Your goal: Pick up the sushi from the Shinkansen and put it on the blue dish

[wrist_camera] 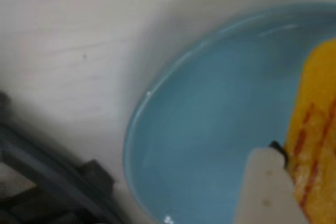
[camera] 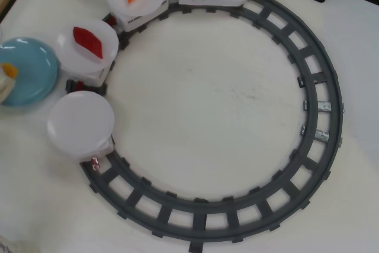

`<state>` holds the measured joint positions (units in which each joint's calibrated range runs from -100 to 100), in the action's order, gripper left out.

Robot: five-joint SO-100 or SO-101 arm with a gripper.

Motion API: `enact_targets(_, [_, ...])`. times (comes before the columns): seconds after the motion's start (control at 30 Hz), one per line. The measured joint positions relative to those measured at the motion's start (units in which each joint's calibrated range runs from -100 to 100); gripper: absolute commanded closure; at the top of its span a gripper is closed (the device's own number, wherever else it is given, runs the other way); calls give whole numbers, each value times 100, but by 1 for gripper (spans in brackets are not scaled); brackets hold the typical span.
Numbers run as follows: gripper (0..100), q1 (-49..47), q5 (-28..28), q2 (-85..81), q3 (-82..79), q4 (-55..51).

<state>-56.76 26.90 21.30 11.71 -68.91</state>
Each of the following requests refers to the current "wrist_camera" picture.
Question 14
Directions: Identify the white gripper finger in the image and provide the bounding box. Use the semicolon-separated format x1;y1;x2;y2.
235;141;309;224

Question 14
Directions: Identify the yellow egg sushi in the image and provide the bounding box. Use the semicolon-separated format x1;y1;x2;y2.
285;37;336;224

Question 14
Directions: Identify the blue round dish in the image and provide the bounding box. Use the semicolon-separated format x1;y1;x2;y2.
122;2;336;224

